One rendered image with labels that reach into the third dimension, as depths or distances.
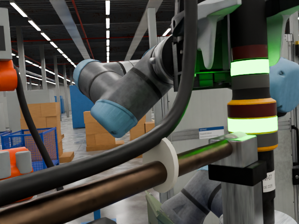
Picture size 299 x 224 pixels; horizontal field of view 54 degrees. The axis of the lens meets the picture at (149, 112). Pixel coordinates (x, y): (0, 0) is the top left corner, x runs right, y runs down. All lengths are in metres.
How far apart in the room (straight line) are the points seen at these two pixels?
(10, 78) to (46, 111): 4.11
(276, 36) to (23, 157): 3.80
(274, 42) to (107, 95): 0.29
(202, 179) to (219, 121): 1.30
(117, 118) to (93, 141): 9.05
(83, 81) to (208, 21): 0.37
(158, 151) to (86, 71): 0.44
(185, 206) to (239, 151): 0.77
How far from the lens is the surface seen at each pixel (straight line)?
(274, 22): 0.31
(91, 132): 9.46
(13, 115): 11.00
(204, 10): 0.27
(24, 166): 4.00
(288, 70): 0.72
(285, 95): 0.73
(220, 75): 0.34
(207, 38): 0.28
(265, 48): 0.28
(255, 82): 0.27
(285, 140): 2.59
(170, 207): 1.00
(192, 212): 1.00
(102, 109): 0.49
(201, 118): 2.21
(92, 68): 0.60
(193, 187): 1.01
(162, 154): 0.17
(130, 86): 0.49
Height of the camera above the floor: 1.58
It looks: 3 degrees down
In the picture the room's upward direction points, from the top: 4 degrees counter-clockwise
